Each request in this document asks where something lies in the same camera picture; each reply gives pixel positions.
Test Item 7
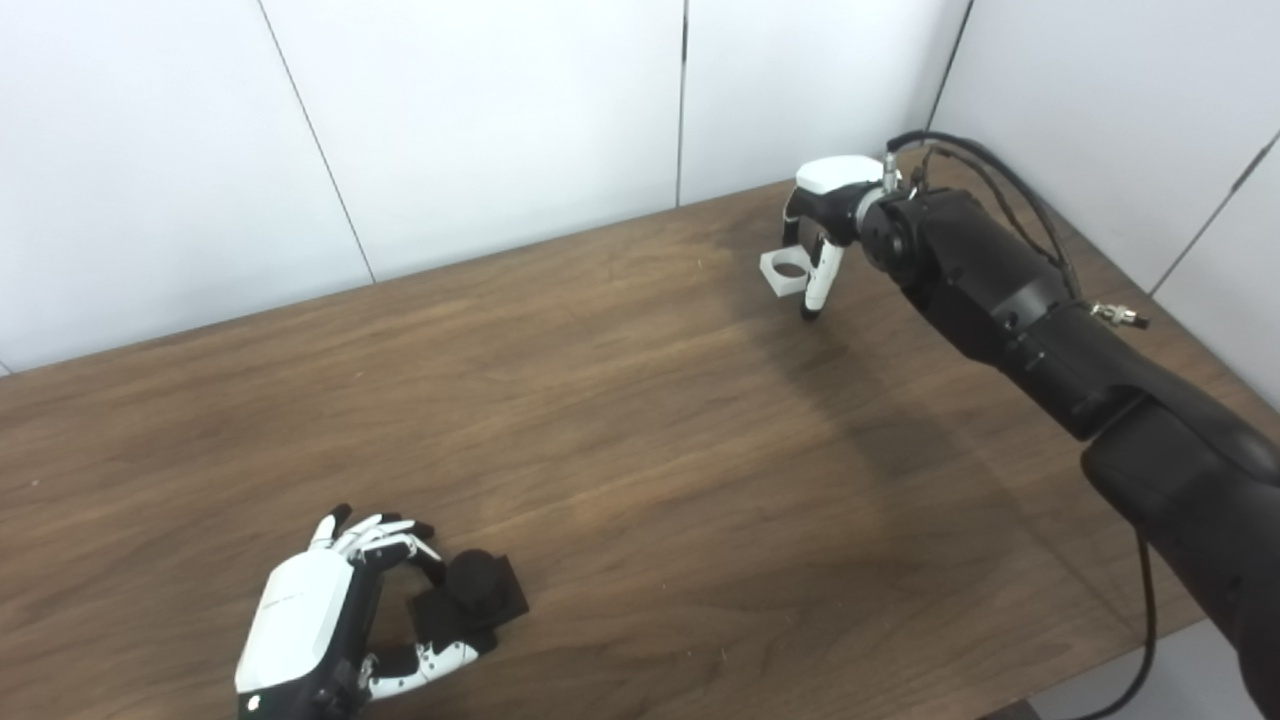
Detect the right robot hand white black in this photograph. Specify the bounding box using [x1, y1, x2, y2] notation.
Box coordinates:
[782, 155, 887, 323]

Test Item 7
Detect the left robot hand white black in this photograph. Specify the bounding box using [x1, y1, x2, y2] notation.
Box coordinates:
[235, 503, 498, 720]

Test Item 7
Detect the white square piece with hole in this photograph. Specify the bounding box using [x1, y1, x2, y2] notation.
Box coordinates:
[760, 247, 817, 299]

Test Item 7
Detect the black peg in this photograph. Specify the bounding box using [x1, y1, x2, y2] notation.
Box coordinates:
[405, 548, 529, 637]

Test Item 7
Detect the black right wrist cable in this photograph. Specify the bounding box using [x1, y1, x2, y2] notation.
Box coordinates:
[885, 130, 1161, 720]

